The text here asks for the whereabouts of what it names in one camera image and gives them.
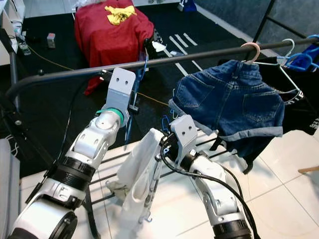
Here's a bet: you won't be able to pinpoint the white t-shirt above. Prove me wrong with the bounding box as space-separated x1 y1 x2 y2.
107 128 167 225

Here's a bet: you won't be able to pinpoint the pink hanger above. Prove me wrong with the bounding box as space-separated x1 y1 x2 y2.
240 42 261 64

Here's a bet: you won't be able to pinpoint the red cloth cover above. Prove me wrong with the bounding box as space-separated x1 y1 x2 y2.
74 2 154 95

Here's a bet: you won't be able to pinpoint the black device with white label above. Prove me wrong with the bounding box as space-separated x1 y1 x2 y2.
147 32 167 60

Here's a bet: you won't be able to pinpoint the blue denim shorts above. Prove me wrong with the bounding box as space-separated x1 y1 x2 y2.
168 60 286 142

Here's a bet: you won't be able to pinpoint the yellow cloth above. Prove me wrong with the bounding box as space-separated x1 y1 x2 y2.
105 5 138 25

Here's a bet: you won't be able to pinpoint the small grey box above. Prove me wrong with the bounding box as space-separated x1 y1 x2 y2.
46 33 56 49

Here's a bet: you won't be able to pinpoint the blue bag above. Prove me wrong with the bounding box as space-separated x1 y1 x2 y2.
177 0 195 11

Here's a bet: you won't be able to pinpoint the grey cushion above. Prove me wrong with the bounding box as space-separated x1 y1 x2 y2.
0 138 20 239

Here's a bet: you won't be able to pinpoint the black printed t-shirt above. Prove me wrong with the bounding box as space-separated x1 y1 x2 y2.
217 57 319 172

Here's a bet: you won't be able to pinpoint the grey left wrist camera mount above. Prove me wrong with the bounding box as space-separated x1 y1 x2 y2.
107 67 137 122

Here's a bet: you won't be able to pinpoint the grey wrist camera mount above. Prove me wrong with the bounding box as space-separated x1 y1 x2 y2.
169 115 198 165
107 67 137 122

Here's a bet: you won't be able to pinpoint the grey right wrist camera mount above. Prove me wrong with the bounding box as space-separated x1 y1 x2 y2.
169 115 198 165

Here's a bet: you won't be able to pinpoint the yellow cable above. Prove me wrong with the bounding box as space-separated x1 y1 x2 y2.
29 46 172 108

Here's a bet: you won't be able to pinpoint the black metal frame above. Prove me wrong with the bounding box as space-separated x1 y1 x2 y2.
254 0 319 44

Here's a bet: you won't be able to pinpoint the white wire hanger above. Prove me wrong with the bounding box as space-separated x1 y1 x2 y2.
262 39 305 100

